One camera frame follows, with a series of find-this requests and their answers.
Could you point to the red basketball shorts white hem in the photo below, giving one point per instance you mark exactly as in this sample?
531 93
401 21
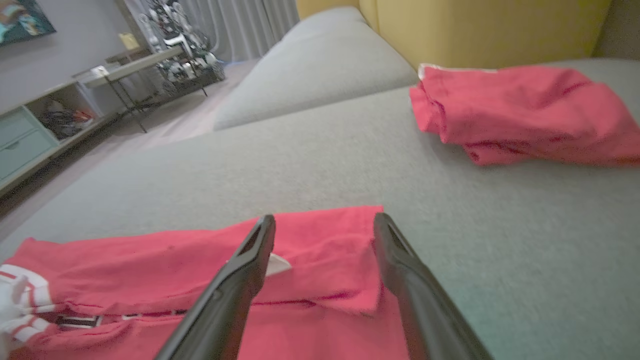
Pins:
525 110

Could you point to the red white basketball jersey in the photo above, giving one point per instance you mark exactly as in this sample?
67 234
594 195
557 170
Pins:
125 275

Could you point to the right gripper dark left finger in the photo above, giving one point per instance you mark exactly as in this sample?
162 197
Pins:
225 305

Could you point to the dark clutter in cabinet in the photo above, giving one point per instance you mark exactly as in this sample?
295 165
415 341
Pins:
65 120

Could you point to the colourful wall painting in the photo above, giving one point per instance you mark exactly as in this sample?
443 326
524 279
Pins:
22 20

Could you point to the low cabinet with drawers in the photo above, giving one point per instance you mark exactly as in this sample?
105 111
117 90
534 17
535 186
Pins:
25 145

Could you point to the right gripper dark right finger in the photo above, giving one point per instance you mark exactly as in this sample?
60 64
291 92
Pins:
425 310

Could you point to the light folding table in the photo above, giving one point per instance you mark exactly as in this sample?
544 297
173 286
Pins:
135 67

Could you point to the grey sofa seat cushion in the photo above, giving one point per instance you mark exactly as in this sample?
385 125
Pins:
320 65
325 170

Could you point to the small yellow box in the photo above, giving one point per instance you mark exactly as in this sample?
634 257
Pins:
129 41

